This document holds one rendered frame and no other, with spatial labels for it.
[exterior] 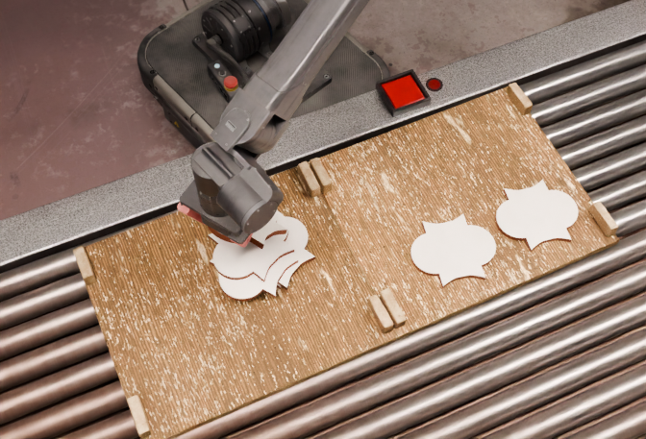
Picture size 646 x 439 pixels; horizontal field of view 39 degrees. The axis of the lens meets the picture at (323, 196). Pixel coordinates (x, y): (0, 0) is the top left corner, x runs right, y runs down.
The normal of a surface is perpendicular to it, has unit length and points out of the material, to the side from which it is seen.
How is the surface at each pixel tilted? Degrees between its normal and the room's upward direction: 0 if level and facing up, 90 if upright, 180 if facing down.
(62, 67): 0
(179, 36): 0
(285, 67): 23
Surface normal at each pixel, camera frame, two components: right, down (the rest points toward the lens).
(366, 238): 0.01, -0.51
